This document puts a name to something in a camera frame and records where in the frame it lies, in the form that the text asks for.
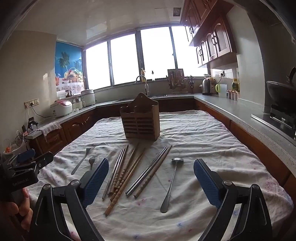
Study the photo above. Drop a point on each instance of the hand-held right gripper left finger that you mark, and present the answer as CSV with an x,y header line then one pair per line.
x,y
97,178

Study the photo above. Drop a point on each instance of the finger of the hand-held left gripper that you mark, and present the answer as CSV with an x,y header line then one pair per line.
x,y
44,160
26,155

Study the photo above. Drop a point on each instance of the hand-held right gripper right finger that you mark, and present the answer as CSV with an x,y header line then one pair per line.
x,y
205,183

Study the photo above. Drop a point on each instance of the metal chopstick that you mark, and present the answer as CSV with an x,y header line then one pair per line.
x,y
114,172
118,170
145,170
149,172

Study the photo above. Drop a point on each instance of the brown wooden chopstick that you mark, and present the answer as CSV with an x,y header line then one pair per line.
x,y
124,168
126,179
122,178
153,171

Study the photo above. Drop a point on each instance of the wooden slatted utensil holder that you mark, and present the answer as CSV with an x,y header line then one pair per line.
x,y
140,120

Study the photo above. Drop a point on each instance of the person's left hand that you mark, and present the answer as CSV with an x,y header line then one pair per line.
x,y
26,208

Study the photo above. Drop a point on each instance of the short metal fork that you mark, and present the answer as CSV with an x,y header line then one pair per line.
x,y
92,161

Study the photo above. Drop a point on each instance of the long metal fork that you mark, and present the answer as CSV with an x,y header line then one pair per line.
x,y
79,163

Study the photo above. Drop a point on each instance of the white lace cloth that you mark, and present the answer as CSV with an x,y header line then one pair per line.
x,y
51,128

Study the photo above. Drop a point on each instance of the long metal spoon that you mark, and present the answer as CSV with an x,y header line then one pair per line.
x,y
171,183

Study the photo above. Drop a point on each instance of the white floral tablecloth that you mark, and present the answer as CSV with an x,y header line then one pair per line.
x,y
189,143

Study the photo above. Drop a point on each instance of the brown wooden base cabinets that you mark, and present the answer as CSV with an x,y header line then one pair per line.
x,y
76,126

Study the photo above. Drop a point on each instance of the pink white rice cooker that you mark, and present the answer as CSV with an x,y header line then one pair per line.
x,y
61,107

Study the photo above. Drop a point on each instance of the white storage box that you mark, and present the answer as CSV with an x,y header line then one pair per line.
x,y
61,94

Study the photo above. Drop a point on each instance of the white electric cooker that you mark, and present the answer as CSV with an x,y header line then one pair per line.
x,y
88,97

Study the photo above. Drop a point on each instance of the grey kitchen countertop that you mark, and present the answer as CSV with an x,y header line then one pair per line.
x,y
231,109

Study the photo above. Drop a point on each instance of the steel kitchen sink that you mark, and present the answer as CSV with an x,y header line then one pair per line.
x,y
138,97

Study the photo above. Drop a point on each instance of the row of spice jars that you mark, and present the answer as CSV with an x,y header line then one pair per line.
x,y
232,95

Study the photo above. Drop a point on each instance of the clear measuring jug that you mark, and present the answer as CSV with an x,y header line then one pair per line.
x,y
222,90

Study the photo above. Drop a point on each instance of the steel electric kettle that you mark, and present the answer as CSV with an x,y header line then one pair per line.
x,y
207,87

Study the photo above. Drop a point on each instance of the gas stove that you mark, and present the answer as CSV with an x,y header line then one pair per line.
x,y
279,120

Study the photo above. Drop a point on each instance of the blue fruit print blind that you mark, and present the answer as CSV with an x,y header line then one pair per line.
x,y
69,64

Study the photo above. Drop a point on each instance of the yellow oil bottle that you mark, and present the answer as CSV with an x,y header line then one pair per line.
x,y
235,85

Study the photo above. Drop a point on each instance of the chrome kitchen faucet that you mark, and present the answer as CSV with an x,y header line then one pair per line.
x,y
145,85

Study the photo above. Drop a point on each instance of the dish drying rack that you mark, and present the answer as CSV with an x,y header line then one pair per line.
x,y
177,81

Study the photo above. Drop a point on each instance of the yellow dish soap bottle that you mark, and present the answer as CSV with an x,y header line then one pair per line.
x,y
143,75

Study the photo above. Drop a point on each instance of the clear pump bottle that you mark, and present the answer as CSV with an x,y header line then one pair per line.
x,y
153,76

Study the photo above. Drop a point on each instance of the black wok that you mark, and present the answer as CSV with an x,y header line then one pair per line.
x,y
281,90

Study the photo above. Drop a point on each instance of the kitchen window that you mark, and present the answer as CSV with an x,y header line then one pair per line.
x,y
143,55

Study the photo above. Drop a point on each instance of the ceiling vent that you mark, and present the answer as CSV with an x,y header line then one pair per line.
x,y
177,12

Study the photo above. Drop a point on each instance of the white wall socket strip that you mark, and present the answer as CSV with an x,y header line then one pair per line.
x,y
31,103

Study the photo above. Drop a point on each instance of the wall outlet with plug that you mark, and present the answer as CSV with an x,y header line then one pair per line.
x,y
221,74

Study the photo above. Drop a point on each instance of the brown wooden wall cabinets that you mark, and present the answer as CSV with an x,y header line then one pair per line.
x,y
208,30

